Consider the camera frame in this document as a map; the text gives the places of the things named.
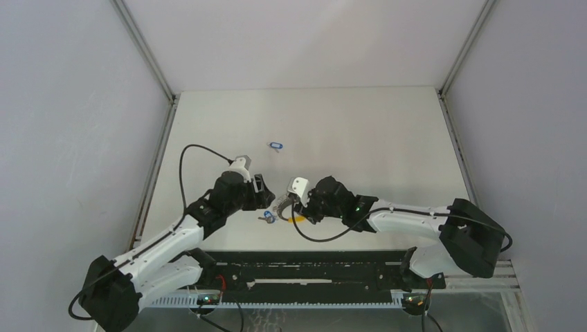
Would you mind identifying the blue tagged key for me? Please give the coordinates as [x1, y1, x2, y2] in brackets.
[258, 210, 277, 224]
[268, 142, 283, 153]

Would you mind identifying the metal keyring with yellow tag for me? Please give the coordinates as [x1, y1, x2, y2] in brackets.
[271, 194, 306, 223]

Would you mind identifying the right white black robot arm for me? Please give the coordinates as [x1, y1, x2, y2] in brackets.
[287, 176, 513, 288]

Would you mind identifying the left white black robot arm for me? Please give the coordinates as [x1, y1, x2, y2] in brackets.
[72, 171, 276, 331]

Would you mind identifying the left electronics board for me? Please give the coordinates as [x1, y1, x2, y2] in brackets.
[197, 295, 221, 306]

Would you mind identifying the electronics board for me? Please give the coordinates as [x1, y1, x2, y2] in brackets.
[401, 295, 429, 316]
[197, 295, 221, 306]

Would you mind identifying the right electronics board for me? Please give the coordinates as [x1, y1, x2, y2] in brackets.
[401, 295, 429, 316]

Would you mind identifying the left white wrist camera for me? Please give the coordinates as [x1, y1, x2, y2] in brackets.
[228, 155, 252, 183]

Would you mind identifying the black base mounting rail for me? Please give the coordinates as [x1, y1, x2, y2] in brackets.
[192, 250, 446, 301]

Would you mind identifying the white slotted cable duct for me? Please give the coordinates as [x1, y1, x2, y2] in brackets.
[148, 290, 404, 309]

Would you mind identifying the right aluminium frame post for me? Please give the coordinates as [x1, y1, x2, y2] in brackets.
[438, 0, 499, 99]

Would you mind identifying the aluminium frame post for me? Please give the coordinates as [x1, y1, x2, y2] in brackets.
[438, 0, 499, 99]
[110, 0, 176, 104]

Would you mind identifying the left aluminium frame post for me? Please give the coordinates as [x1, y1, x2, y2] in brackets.
[110, 0, 176, 104]

